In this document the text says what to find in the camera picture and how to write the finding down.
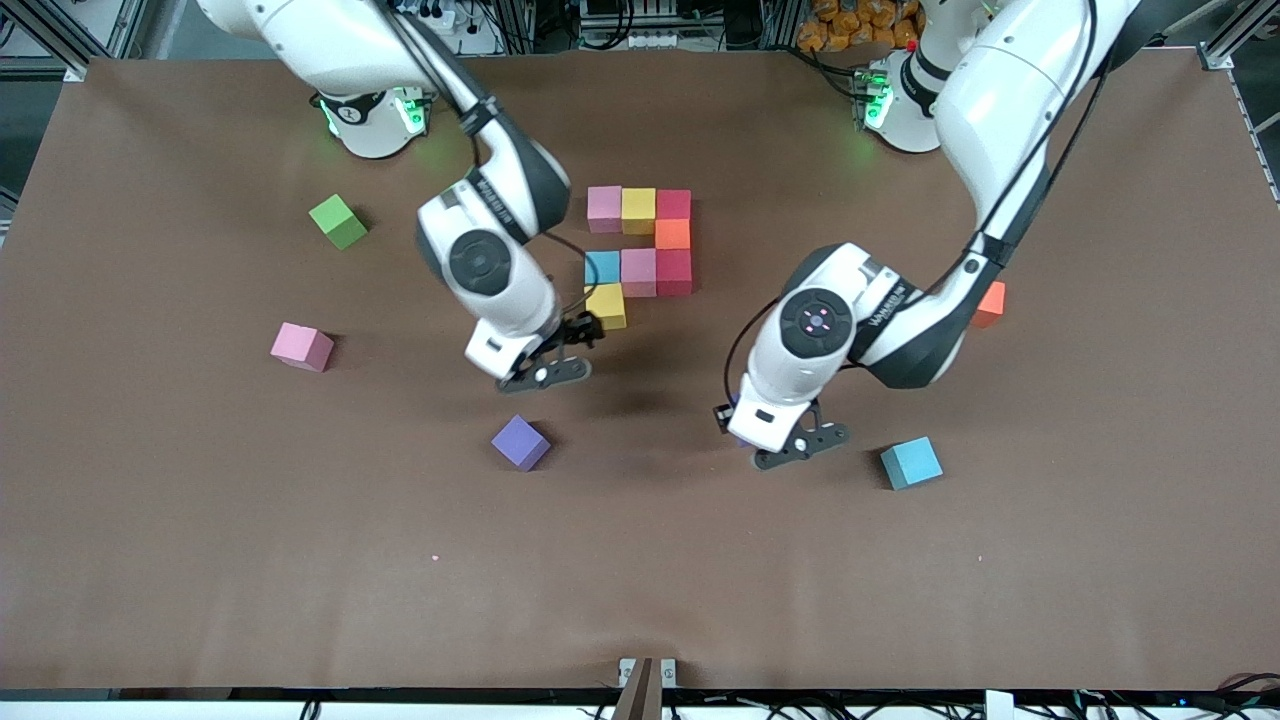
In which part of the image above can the pink foam cube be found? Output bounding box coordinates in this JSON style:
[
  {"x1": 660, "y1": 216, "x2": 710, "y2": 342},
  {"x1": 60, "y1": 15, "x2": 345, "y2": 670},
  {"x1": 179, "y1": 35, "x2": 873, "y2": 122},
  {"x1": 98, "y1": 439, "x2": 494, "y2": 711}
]
[
  {"x1": 586, "y1": 185, "x2": 624, "y2": 234},
  {"x1": 621, "y1": 248, "x2": 658, "y2": 298},
  {"x1": 270, "y1": 322, "x2": 335, "y2": 374}
]

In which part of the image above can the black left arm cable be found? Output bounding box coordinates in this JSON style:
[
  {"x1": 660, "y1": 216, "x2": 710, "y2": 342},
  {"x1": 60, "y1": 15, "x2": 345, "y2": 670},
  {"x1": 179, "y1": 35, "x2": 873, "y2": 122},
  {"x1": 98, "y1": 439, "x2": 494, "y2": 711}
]
[{"x1": 723, "y1": 298, "x2": 791, "y2": 407}]

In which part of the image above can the green foam cube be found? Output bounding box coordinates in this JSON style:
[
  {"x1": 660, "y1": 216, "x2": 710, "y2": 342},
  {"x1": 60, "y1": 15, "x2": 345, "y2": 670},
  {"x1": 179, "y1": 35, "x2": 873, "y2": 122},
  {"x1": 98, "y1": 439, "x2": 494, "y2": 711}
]
[{"x1": 308, "y1": 194, "x2": 369, "y2": 251}]

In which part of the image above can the bag of orange items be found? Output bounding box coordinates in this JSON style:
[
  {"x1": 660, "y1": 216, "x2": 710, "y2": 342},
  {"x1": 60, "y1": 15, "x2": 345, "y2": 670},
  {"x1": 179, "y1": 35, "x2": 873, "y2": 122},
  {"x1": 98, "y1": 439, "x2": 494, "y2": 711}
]
[{"x1": 797, "y1": 0, "x2": 926, "y2": 53}]

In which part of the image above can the white power strip with plugs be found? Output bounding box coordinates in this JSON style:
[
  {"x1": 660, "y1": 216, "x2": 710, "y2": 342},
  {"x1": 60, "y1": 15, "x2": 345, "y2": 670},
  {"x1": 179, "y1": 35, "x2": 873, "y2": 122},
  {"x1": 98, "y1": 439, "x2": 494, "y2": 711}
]
[{"x1": 400, "y1": 0, "x2": 471, "y2": 39}]

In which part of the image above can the aluminium frame profile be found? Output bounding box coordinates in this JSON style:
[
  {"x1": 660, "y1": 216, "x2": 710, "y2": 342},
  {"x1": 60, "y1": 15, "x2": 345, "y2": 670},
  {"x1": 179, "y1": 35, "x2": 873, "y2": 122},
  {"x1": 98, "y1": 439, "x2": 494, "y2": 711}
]
[
  {"x1": 1197, "y1": 0, "x2": 1280, "y2": 73},
  {"x1": 0, "y1": 0, "x2": 151, "y2": 81}
]

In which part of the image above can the metal clamp bracket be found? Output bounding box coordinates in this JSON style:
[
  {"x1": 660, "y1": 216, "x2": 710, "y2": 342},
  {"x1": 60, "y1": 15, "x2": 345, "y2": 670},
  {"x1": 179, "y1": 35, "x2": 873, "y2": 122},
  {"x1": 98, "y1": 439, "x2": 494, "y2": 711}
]
[{"x1": 617, "y1": 656, "x2": 678, "y2": 720}]

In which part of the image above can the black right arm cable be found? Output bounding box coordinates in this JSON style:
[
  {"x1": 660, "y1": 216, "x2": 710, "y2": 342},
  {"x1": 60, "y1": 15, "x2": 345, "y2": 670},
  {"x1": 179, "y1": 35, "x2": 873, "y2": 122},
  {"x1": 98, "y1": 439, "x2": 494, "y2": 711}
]
[{"x1": 545, "y1": 230, "x2": 601, "y2": 317}]

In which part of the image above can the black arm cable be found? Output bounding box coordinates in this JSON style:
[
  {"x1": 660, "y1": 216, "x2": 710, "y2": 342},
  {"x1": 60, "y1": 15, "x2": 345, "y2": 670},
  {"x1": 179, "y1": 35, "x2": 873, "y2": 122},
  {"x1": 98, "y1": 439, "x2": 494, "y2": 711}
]
[
  {"x1": 723, "y1": 298, "x2": 791, "y2": 407},
  {"x1": 545, "y1": 230, "x2": 601, "y2": 317}
]

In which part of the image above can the black cable bundle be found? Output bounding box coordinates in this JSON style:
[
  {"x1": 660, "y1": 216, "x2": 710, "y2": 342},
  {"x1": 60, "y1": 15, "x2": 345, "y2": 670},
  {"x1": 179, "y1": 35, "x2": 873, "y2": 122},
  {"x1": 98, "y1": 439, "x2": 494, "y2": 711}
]
[{"x1": 1070, "y1": 672, "x2": 1280, "y2": 720}]

